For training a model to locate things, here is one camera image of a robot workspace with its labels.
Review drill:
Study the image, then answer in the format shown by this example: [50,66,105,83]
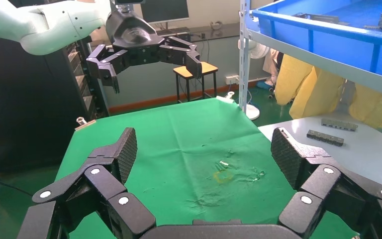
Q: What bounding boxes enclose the black floor cable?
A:
[0,173,33,199]

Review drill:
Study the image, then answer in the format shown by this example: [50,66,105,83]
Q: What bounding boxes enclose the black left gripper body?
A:
[105,9,166,67]

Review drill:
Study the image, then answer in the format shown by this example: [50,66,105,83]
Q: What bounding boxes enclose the black computer monitor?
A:
[140,0,190,25]

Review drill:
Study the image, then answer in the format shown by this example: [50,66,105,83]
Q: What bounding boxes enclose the black drawer rack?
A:
[66,36,110,120]

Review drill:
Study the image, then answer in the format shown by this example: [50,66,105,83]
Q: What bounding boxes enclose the white metal shelf board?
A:
[246,28,382,101]

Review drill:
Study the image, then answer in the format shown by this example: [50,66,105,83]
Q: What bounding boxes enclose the white pedestal fan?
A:
[245,41,270,121]

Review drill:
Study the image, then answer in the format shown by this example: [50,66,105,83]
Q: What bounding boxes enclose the yellow seat black stool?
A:
[173,61,219,104]

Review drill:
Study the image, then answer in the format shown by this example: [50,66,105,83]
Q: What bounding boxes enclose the white power outlet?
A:
[225,74,241,86]

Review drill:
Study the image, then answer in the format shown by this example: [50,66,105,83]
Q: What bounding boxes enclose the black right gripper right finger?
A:
[271,127,382,239]

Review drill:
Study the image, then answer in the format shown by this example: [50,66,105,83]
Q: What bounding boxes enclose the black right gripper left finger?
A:
[16,127,157,239]

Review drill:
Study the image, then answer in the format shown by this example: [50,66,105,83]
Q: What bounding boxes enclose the green cloth mat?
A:
[55,98,357,239]

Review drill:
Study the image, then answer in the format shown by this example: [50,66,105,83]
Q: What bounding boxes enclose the grey slotted connector part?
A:
[320,119,359,132]
[306,129,345,147]

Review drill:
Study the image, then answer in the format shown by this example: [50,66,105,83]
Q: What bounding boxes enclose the black backdrop panel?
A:
[0,33,91,175]

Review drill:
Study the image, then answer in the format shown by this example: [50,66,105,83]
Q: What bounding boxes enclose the blue plastic bin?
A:
[245,0,382,82]

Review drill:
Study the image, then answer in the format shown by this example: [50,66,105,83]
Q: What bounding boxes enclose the yellow mesh cloth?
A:
[274,54,382,129]

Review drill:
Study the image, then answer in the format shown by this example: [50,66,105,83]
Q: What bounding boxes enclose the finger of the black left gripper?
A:
[159,36,203,80]
[86,43,128,94]

